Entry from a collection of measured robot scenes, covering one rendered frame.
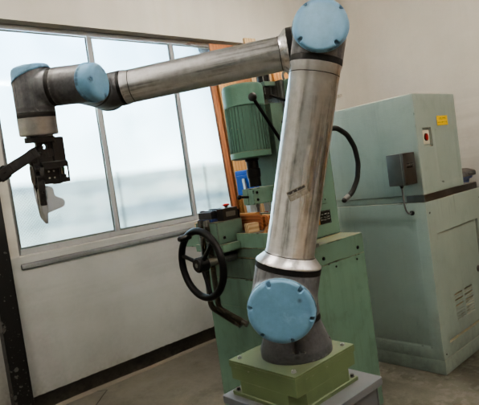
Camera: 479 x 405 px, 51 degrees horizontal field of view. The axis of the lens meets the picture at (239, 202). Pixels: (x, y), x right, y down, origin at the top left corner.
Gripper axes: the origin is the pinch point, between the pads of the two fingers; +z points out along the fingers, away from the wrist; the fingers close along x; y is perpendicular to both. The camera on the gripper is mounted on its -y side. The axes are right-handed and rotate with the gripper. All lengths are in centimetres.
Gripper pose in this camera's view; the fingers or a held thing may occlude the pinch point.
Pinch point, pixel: (42, 218)
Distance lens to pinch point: 132.9
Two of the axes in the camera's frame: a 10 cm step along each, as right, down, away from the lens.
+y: 8.6, -1.5, 4.9
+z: 1.0, 9.9, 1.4
